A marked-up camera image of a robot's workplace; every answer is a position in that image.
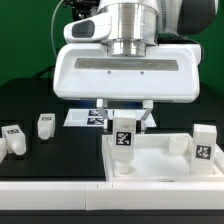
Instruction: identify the black cable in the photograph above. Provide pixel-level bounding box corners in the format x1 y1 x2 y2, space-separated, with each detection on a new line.
32 64 56 80

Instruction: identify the white square tabletop tray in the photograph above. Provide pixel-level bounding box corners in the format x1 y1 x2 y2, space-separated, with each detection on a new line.
102 133 224 182

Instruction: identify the white front barrier wall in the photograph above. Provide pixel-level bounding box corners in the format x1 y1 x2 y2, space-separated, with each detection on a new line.
0 181 224 210

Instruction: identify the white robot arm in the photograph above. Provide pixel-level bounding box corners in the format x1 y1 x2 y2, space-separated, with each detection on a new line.
53 0 219 129

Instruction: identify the white left barrier piece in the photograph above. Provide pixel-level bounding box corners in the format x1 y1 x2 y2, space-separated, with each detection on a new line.
0 138 7 164

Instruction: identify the white thin cable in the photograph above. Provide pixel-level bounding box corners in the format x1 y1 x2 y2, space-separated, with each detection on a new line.
50 0 65 64

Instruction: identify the white marker sheet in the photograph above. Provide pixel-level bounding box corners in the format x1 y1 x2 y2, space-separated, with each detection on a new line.
64 109 156 127

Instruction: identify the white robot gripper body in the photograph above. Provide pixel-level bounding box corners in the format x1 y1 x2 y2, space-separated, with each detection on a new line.
53 43 201 103

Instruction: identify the black camera stand pole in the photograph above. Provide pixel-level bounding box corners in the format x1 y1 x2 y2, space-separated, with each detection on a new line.
62 0 100 21

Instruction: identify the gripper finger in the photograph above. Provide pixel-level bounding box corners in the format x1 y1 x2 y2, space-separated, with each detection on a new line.
140 100 153 133
96 98 109 130

